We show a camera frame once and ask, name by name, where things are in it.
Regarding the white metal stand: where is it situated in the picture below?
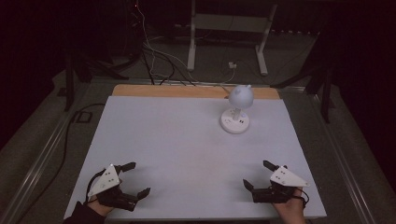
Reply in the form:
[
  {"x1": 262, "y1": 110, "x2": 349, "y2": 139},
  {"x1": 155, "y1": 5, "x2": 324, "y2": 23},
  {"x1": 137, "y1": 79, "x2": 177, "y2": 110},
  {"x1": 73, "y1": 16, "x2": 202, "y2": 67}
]
[{"x1": 187, "y1": 0, "x2": 278, "y2": 77}]

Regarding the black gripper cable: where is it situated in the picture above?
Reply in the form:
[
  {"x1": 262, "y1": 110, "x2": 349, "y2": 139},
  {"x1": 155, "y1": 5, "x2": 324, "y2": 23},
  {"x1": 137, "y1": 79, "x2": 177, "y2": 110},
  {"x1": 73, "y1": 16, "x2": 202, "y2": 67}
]
[
  {"x1": 84, "y1": 168, "x2": 107, "y2": 204},
  {"x1": 294, "y1": 187, "x2": 311, "y2": 209}
]

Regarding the black square floor bracket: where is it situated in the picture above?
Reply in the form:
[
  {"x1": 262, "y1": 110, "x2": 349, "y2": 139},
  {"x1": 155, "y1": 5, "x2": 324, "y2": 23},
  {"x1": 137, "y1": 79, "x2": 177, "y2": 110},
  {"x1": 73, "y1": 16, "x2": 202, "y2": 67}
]
[{"x1": 75, "y1": 110, "x2": 93, "y2": 124}]

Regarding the black floor cable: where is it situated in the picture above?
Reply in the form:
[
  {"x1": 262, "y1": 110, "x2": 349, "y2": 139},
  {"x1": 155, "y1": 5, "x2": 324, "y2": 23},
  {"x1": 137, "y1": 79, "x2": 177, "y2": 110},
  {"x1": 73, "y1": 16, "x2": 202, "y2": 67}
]
[{"x1": 15, "y1": 103, "x2": 106, "y2": 224}]

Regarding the white cable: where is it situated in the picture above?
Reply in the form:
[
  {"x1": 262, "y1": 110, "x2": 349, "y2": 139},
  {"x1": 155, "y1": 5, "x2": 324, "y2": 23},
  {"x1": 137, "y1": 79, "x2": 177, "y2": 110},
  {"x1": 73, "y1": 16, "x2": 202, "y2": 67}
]
[{"x1": 135, "y1": 0, "x2": 237, "y2": 86}]

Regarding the black looped cable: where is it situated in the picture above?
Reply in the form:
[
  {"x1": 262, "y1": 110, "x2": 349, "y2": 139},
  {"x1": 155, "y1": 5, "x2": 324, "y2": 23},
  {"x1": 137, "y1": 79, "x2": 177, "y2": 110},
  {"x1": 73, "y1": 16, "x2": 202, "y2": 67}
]
[{"x1": 141, "y1": 43, "x2": 198, "y2": 87}]

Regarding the white desk lamp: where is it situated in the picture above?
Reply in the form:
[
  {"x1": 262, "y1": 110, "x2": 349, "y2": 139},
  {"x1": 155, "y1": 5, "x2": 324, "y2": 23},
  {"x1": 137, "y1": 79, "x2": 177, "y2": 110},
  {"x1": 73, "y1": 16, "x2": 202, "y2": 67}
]
[{"x1": 219, "y1": 84, "x2": 254, "y2": 135}]

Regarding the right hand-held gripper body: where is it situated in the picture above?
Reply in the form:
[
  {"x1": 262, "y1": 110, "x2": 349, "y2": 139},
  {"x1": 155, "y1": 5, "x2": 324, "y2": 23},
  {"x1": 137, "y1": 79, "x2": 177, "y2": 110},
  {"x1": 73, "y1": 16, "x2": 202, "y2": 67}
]
[{"x1": 251, "y1": 165, "x2": 311, "y2": 205}]

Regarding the person's left hand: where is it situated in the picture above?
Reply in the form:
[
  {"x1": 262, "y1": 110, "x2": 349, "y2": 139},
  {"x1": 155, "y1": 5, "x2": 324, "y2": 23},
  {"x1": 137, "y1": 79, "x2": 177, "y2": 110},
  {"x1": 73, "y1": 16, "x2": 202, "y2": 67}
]
[{"x1": 89, "y1": 195, "x2": 115, "y2": 217}]

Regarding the black tripod stand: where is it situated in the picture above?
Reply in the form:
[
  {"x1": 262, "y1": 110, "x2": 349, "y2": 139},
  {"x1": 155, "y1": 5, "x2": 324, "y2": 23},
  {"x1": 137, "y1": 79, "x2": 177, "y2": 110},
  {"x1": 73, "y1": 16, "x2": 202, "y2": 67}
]
[
  {"x1": 270, "y1": 60, "x2": 333, "y2": 124},
  {"x1": 64, "y1": 50, "x2": 130, "y2": 112}
]

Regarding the pale grey table mat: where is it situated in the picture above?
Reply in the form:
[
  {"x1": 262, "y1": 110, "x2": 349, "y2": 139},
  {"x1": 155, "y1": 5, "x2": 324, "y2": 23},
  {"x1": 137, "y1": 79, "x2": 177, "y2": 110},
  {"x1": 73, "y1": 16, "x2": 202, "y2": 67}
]
[{"x1": 63, "y1": 95, "x2": 328, "y2": 221}]

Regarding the aluminium frame rail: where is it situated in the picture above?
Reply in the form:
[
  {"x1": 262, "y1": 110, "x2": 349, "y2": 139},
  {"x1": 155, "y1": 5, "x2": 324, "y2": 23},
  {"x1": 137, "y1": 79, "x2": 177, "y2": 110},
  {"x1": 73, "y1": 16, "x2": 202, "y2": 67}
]
[
  {"x1": 0, "y1": 81, "x2": 94, "y2": 224},
  {"x1": 307, "y1": 88, "x2": 378, "y2": 224}
]

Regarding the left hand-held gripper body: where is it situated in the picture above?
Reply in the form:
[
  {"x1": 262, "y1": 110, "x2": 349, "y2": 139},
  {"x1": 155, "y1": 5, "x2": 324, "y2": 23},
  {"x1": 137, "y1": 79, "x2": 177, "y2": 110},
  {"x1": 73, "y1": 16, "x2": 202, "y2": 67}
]
[{"x1": 87, "y1": 163, "x2": 140, "y2": 213}]

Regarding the person's right hand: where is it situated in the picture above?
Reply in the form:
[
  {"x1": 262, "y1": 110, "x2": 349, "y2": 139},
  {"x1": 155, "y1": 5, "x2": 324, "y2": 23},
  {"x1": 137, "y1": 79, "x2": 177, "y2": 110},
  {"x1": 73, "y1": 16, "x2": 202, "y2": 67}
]
[{"x1": 273, "y1": 188, "x2": 308, "y2": 224}]

